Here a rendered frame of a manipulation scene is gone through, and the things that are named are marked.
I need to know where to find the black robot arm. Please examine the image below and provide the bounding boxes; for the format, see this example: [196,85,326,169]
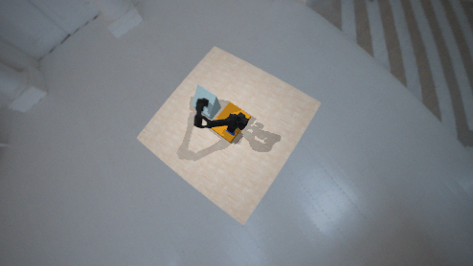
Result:
[193,98,249,130]

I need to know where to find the orange flat plate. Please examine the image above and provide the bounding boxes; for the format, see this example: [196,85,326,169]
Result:
[212,102,251,143]

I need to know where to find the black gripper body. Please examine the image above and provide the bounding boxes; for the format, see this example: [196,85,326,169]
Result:
[227,112,245,133]

